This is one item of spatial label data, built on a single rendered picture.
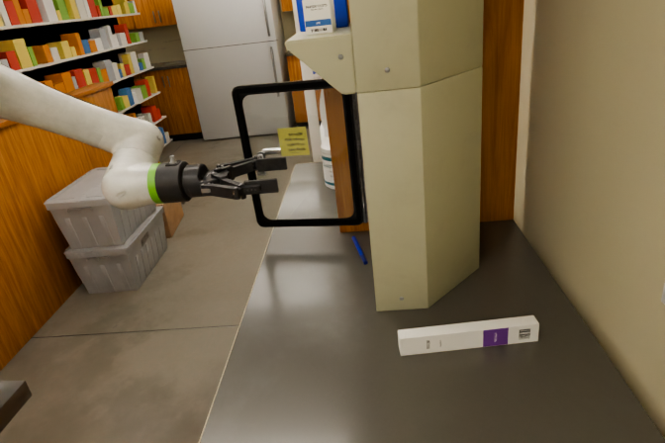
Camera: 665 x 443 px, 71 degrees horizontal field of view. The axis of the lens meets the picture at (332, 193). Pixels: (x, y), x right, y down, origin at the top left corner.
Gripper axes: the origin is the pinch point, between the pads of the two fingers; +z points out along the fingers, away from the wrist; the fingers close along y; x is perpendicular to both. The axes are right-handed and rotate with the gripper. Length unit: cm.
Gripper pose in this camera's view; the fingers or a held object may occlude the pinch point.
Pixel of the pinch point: (277, 173)
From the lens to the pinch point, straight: 103.9
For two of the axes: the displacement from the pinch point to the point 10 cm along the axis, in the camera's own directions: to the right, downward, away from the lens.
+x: 1.0, 9.1, 3.9
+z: 9.9, -0.8, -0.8
